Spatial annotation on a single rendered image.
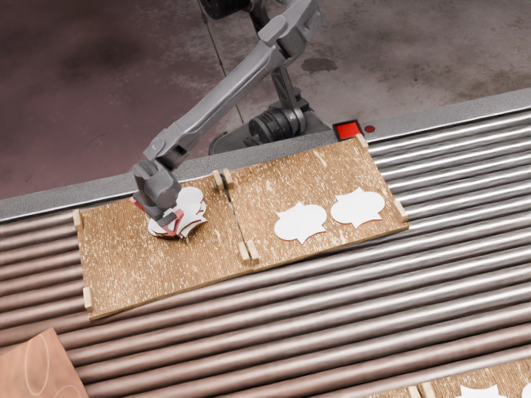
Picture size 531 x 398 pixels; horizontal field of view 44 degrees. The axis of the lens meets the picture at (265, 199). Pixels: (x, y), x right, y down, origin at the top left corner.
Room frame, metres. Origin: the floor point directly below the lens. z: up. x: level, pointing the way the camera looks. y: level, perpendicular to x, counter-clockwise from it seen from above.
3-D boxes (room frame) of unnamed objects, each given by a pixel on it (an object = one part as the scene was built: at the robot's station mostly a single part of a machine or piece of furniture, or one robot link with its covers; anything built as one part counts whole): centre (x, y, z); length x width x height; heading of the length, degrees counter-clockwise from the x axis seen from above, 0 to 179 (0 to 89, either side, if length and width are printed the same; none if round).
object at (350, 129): (1.40, -0.27, 0.92); 0.06 x 0.06 x 0.01; 6
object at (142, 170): (1.09, 0.26, 1.17); 0.07 x 0.06 x 0.07; 30
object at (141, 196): (1.10, 0.27, 1.11); 0.10 x 0.07 x 0.07; 37
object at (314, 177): (1.16, -0.12, 0.93); 0.41 x 0.35 x 0.02; 99
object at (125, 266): (1.09, 0.29, 0.93); 0.41 x 0.35 x 0.02; 101
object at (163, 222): (1.07, 0.25, 1.03); 0.07 x 0.07 x 0.09; 37
